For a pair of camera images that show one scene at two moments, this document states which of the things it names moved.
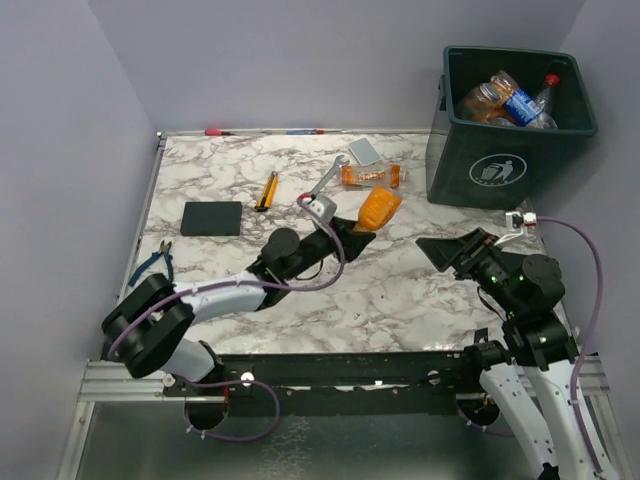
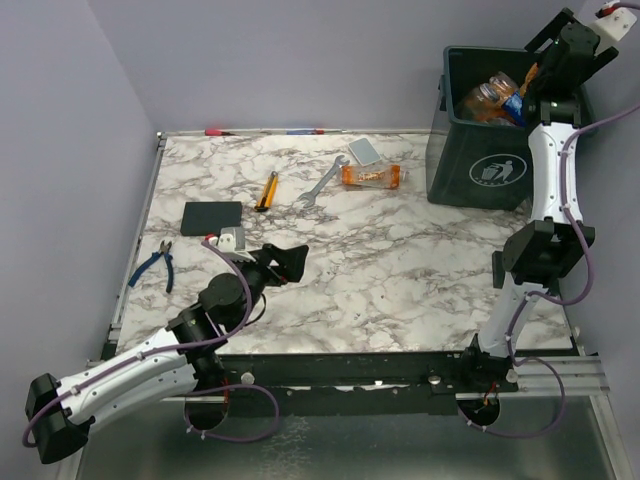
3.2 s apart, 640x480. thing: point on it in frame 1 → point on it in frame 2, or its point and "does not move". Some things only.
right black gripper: [451, 251] → [563, 19]
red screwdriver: [216, 132] does not move
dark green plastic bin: [497, 165] does not move
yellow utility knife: [268, 196] does not move
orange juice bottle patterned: [378, 207] → [532, 73]
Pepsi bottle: [520, 108] does not move
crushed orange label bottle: [390, 175] does not move
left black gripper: [350, 240] → [290, 263]
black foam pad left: [218, 218] does not move
